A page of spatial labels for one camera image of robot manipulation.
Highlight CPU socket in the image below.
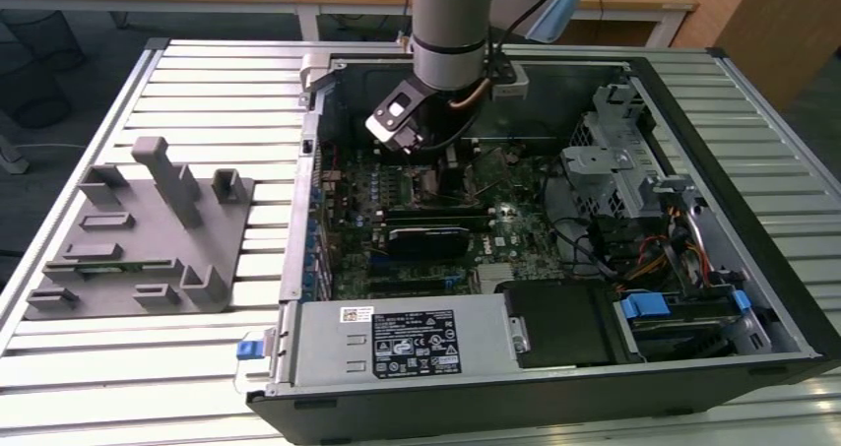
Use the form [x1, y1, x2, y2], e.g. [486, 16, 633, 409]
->
[404, 162, 479, 209]

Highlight RAM slot white clips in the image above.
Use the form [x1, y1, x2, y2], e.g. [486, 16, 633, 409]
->
[372, 149, 480, 159]
[384, 219, 494, 228]

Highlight RAM slot black clips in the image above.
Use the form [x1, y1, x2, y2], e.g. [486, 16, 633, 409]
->
[383, 206, 491, 216]
[383, 213, 492, 222]
[375, 156, 480, 165]

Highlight grey case latch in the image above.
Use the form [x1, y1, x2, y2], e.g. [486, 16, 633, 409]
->
[298, 54, 336, 96]

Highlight green motherboard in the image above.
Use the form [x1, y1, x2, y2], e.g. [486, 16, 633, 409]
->
[318, 143, 593, 302]

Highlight silver drive cage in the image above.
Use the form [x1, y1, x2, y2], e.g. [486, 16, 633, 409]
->
[561, 84, 698, 221]

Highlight black graphics card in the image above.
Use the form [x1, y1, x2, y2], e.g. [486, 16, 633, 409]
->
[383, 223, 471, 259]

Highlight silver chipset heat sink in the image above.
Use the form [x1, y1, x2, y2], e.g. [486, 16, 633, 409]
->
[475, 263, 520, 285]

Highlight blue disk carrier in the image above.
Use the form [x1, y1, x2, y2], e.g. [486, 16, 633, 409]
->
[619, 291, 671, 320]

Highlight silver power supply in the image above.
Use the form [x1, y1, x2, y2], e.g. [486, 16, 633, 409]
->
[288, 295, 520, 388]

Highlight wooden cabinet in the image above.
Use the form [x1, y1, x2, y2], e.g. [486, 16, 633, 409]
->
[673, 0, 841, 115]

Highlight grey parts rack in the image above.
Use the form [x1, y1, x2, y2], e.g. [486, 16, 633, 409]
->
[23, 135, 258, 322]

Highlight green RAM stick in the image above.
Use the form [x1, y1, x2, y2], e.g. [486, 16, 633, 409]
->
[44, 260, 179, 274]

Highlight blue case latch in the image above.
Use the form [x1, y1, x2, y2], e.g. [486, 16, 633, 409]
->
[235, 330, 278, 363]

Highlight black PC case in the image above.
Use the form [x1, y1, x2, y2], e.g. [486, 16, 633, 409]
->
[245, 51, 841, 446]

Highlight black mesh waste bin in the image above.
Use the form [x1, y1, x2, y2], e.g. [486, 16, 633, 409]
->
[0, 10, 87, 73]

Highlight white stand foot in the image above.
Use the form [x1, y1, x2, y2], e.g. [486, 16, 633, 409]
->
[0, 135, 32, 175]

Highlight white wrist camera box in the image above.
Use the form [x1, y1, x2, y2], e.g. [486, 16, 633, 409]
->
[488, 61, 531, 101]
[364, 78, 430, 146]

